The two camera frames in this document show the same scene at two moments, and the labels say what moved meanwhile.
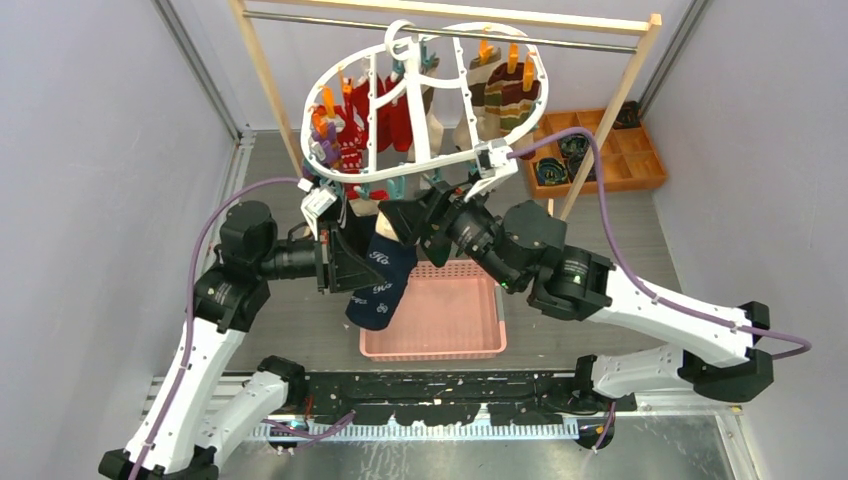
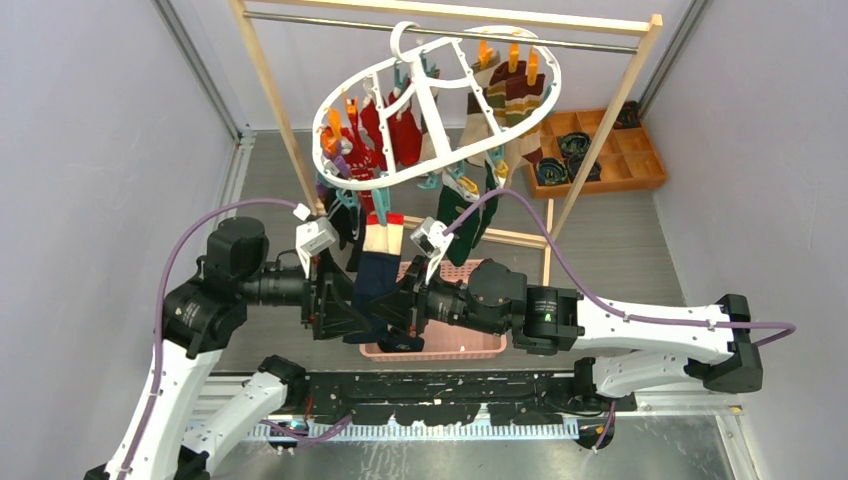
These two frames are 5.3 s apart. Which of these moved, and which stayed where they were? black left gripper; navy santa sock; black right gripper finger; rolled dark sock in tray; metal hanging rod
Moved: black right gripper finger; black left gripper; navy santa sock
Stayed: metal hanging rod; rolled dark sock in tray
